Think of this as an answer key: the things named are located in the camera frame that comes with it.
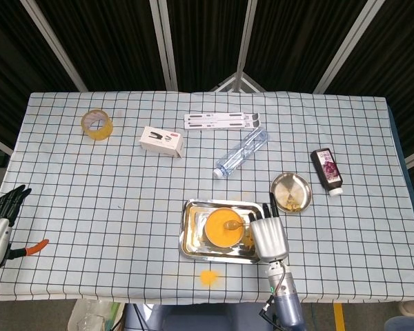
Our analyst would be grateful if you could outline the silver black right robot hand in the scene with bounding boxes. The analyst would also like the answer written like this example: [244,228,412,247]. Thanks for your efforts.
[247,192,290,262]

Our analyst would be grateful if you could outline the metal spoon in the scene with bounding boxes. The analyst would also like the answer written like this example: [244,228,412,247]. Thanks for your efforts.
[222,219,253,231]

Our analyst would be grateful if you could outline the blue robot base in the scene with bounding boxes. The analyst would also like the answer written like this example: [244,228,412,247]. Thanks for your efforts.
[124,302,275,331]

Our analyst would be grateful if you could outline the orange bowl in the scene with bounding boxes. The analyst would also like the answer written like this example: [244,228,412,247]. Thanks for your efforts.
[203,208,246,248]

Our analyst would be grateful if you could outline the orange spill spot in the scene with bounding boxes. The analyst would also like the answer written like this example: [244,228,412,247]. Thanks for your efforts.
[199,269,219,287]

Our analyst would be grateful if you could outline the round steel plate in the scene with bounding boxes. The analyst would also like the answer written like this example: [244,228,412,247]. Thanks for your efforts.
[269,172,313,214]

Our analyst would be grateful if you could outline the small rectangular steel tray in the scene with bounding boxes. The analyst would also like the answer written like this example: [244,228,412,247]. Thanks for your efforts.
[188,203,258,256]

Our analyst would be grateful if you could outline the large rectangular steel tray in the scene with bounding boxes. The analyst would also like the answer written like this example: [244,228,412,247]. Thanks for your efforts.
[178,198,265,265]

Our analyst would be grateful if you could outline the dark bottle with purple label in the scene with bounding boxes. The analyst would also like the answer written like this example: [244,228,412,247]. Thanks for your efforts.
[310,148,344,197]

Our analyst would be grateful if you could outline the clear plastic water bottle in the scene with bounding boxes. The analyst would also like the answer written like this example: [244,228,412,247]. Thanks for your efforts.
[213,126,270,179]

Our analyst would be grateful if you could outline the checkered blue tablecloth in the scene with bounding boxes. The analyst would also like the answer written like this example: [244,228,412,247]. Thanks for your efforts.
[0,90,414,305]

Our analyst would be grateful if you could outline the clear plastic bag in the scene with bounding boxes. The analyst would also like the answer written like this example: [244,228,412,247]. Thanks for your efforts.
[67,299,125,331]

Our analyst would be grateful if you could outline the white folded laptop stand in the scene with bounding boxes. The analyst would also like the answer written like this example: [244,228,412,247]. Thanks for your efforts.
[184,112,261,131]

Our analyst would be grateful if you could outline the white stapler box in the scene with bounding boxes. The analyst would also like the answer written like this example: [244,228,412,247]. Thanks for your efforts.
[139,126,186,159]

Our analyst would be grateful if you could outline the yellow packing tape roll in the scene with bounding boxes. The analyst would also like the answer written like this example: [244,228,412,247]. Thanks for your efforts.
[81,109,114,141]

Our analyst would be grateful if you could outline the blue trouser leg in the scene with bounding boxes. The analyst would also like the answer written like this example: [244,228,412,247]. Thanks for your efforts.
[384,316,414,331]

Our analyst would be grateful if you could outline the black folding partition screen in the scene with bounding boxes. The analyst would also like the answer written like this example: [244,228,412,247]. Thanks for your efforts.
[0,0,414,170]

